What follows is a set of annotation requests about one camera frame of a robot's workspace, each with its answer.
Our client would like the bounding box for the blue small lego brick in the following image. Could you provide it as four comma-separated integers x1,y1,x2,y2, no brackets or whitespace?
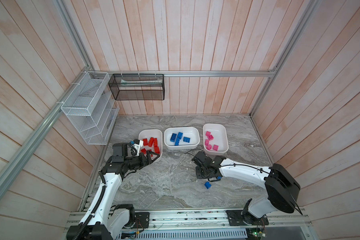
205,182,212,189

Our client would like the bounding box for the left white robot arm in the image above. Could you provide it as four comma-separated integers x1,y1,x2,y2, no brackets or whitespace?
66,139,161,240

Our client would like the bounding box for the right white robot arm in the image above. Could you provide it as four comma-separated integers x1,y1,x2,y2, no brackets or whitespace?
192,151,302,226

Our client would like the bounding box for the left white plastic bin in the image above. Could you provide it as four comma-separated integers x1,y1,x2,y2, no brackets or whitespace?
138,129,164,160

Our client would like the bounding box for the white plastic bin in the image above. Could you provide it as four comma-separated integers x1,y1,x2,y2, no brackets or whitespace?
164,127,201,151
138,129,164,160
203,124,229,156

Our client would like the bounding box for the middle white plastic bin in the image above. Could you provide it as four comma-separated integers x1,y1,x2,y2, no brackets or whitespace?
164,127,201,151

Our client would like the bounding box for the right white plastic bin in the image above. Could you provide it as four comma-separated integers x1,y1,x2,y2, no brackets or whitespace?
203,124,229,156

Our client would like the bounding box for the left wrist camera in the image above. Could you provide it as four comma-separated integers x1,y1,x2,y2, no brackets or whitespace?
130,139,141,156

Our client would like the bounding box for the white wire mesh shelf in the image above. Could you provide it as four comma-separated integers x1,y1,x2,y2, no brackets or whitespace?
61,72,120,145

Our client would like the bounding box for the black wire mesh basket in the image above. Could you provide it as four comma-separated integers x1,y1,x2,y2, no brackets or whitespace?
108,73,166,101

